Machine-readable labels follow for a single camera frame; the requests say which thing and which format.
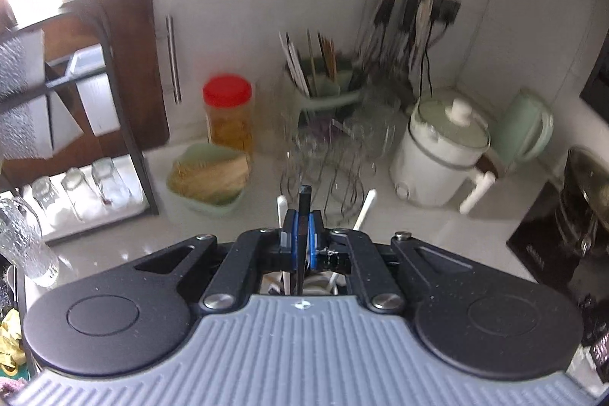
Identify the white box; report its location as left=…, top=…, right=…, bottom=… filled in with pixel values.
left=29, top=30, right=81, bottom=159
left=71, top=45, right=121, bottom=138

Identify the black induction cooktop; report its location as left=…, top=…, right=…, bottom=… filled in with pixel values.
left=507, top=180, right=609, bottom=293

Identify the metal cabinet handle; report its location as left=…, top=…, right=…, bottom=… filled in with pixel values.
left=164, top=15, right=184, bottom=105

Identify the bunch of stored chopsticks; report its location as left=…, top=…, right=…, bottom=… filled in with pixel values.
left=278, top=29, right=341, bottom=97

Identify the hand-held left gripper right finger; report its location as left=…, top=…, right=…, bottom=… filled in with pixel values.
left=309, top=210, right=480, bottom=315

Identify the silver foil bag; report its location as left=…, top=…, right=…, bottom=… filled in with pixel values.
left=0, top=35, right=46, bottom=159

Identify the wok with lid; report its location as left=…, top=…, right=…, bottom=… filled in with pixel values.
left=554, top=146, right=609, bottom=259

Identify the white electric cooker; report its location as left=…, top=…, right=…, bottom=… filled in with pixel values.
left=390, top=89, right=498, bottom=215

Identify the drinking glass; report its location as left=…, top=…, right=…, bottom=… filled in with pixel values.
left=62, top=168, right=93, bottom=221
left=31, top=175, right=62, bottom=221
left=92, top=156, right=131, bottom=209

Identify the set of hanging utensils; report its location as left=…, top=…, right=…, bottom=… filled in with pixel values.
left=357, top=0, right=436, bottom=74

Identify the black chopstick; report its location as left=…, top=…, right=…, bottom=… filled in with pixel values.
left=297, top=185, right=313, bottom=295

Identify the brown wooden cutting board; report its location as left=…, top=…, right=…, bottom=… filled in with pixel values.
left=0, top=0, right=171, bottom=193

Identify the bundle of bamboo skewers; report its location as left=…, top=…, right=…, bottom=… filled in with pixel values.
left=170, top=156, right=250, bottom=200

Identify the yellow cloth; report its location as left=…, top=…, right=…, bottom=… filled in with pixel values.
left=0, top=308, right=27, bottom=376

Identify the clear glass mug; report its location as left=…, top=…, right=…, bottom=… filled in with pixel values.
left=266, top=78, right=305, bottom=159

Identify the black wall socket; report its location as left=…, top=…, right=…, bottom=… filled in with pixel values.
left=423, top=0, right=462, bottom=26

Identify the wire glass rack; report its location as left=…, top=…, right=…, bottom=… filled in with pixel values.
left=278, top=140, right=376, bottom=226

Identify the group of upturned glass cups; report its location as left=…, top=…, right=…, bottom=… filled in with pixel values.
left=285, top=87, right=405, bottom=169

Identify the red-lid plastic jar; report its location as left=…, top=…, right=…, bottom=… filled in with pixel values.
left=202, top=74, right=255, bottom=154

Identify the green kettle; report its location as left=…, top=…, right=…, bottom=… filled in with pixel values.
left=495, top=88, right=555, bottom=176

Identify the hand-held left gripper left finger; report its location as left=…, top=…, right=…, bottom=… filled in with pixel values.
left=134, top=210, right=300, bottom=310

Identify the green plastic basket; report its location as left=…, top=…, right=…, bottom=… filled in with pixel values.
left=166, top=142, right=250, bottom=217

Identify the white ceramic jar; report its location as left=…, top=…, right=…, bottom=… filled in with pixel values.
left=259, top=270, right=353, bottom=296

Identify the green chopstick holder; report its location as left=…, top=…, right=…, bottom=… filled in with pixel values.
left=284, top=54, right=369, bottom=112

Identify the white tray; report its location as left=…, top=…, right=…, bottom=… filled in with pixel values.
left=29, top=159, right=159, bottom=245

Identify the black metal rack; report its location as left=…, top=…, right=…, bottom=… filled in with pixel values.
left=0, top=0, right=160, bottom=217

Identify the textured glass pitcher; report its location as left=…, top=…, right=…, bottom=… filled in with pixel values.
left=0, top=197, right=60, bottom=288

